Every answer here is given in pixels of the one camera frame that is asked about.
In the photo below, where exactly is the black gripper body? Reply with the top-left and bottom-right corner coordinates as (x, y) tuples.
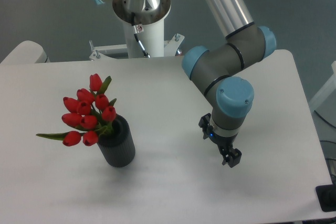
(209, 123), (238, 150)

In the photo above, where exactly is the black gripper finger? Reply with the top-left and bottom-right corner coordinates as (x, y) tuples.
(218, 144), (241, 168)
(198, 113), (212, 139)

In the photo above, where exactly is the red tulip bouquet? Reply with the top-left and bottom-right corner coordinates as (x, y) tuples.
(36, 73), (117, 147)

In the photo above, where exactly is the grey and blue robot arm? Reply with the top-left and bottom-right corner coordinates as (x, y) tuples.
(94, 0), (276, 167)

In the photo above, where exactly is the dark grey ribbed vase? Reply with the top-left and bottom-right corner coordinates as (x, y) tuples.
(98, 115), (135, 168)

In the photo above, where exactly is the black device at table edge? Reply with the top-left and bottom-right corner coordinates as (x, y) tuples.
(316, 184), (335, 212)

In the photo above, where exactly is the white furniture at right edge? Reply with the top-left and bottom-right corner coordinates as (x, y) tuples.
(308, 61), (335, 114)

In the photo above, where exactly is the white rounded furniture piece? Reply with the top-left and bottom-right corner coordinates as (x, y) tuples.
(1, 40), (50, 65)

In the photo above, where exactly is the white metal base frame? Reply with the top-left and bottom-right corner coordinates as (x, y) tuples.
(89, 33), (185, 61)

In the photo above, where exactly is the black cable on pedestal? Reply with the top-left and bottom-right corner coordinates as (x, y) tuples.
(130, 11), (152, 58)

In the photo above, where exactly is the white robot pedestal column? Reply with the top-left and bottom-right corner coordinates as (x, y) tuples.
(122, 20), (164, 58)

